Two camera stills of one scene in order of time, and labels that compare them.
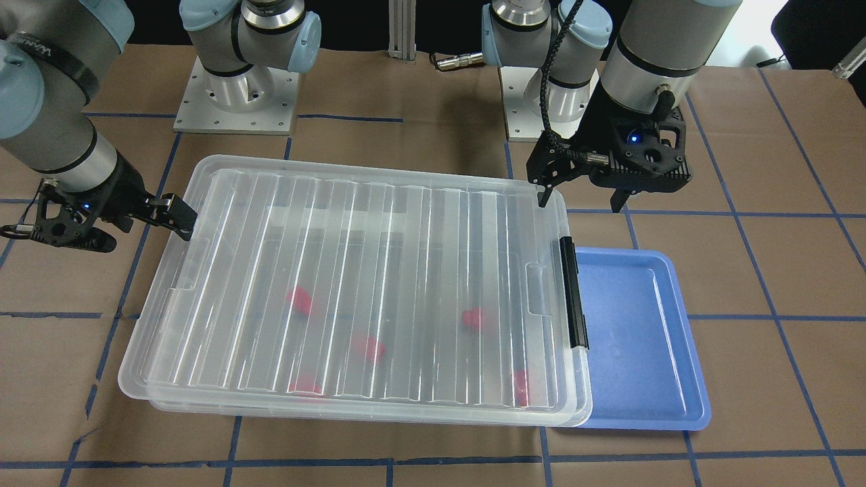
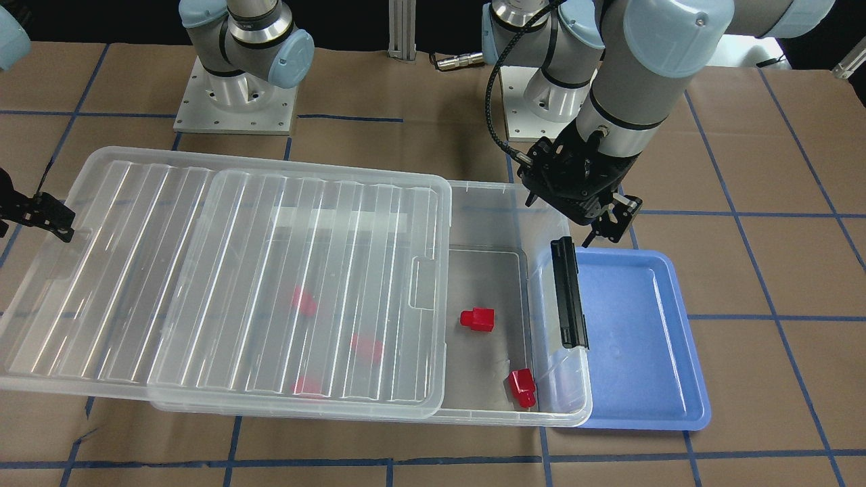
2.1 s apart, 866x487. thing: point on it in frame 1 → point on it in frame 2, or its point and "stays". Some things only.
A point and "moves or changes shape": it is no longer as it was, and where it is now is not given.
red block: x=306 y=385 stays
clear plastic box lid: x=334 y=288 moves or changes shape
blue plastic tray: x=647 y=370 stays
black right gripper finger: x=170 y=211 → x=42 y=211
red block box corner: x=519 y=387 stays
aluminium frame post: x=402 y=29 stays
